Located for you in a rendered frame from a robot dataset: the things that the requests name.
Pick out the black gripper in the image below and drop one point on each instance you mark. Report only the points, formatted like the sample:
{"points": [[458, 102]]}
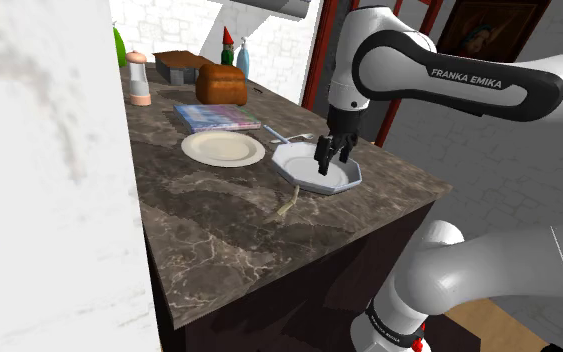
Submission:
{"points": [[343, 123]]}

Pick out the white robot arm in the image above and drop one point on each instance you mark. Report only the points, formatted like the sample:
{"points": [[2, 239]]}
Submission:
{"points": [[456, 83]]}

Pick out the white octagonal plate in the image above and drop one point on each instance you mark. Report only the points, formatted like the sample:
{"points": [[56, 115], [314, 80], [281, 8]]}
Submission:
{"points": [[305, 170]]}

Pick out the silver spoon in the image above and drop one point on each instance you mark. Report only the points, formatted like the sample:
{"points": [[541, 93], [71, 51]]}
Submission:
{"points": [[303, 136]]}

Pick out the cream round plate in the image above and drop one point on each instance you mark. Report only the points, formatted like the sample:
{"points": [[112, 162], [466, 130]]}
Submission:
{"points": [[222, 148]]}

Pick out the colourful flat book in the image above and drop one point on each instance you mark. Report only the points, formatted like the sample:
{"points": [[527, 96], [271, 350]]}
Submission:
{"points": [[215, 117]]}

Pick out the light blue spray bottle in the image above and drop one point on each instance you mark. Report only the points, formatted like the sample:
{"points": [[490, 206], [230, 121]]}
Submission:
{"points": [[243, 61]]}

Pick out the brown bread loaf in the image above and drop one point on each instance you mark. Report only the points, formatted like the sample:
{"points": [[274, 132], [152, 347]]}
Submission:
{"points": [[221, 85]]}

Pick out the red-hatted gnome figure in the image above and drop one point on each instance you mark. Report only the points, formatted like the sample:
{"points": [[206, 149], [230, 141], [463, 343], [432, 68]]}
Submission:
{"points": [[227, 48]]}

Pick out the grey range hood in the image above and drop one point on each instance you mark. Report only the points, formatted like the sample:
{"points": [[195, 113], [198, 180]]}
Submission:
{"points": [[273, 6]]}

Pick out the brown and grey box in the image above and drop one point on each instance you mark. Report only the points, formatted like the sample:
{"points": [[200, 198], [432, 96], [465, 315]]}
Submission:
{"points": [[178, 66]]}

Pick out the pink and clear grinder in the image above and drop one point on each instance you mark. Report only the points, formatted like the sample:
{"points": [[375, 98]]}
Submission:
{"points": [[138, 80]]}

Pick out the green bottle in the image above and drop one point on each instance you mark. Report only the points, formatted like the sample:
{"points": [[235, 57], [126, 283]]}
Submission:
{"points": [[119, 48]]}

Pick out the dark framed wall picture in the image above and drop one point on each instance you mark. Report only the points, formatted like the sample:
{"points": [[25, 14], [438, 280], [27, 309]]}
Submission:
{"points": [[488, 29]]}

